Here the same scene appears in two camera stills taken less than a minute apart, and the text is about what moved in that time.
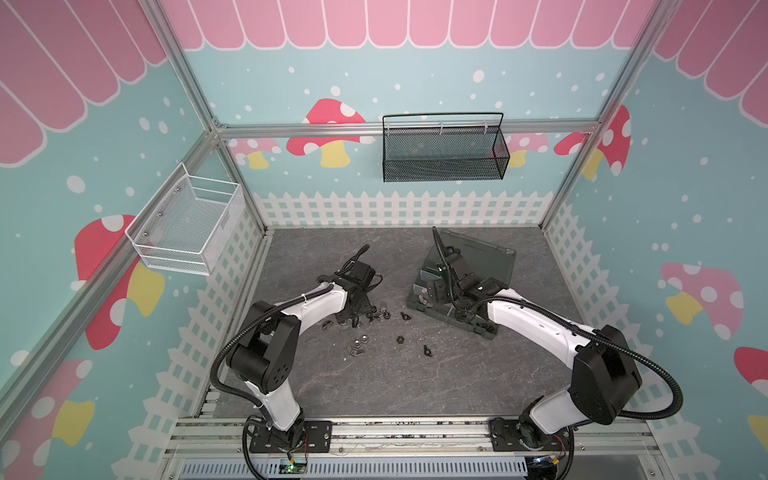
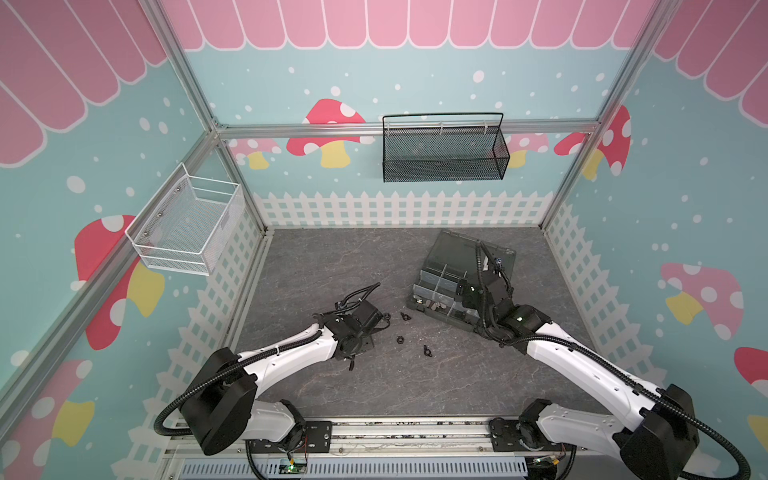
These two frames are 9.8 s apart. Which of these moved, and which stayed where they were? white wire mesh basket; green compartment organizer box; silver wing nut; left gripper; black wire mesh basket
Moved: silver wing nut; left gripper
Stayed: black wire mesh basket; green compartment organizer box; white wire mesh basket
